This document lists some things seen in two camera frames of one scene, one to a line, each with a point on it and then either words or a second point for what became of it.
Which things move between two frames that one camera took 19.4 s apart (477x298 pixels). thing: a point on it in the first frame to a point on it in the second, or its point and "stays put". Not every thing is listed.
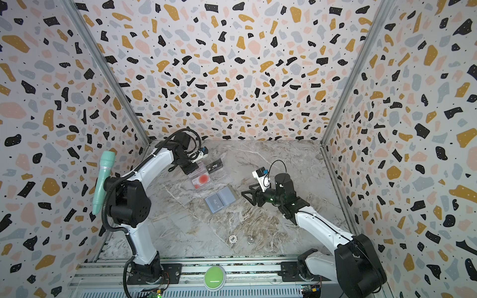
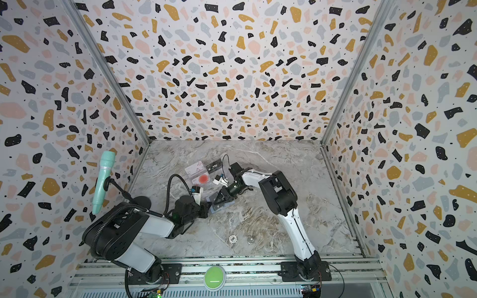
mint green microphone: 107,159 stays put
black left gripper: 190,170 to 205,208
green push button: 215,278 stays put
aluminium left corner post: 108,66 stays put
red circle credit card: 203,179 stays put
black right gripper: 259,194 to 224,193
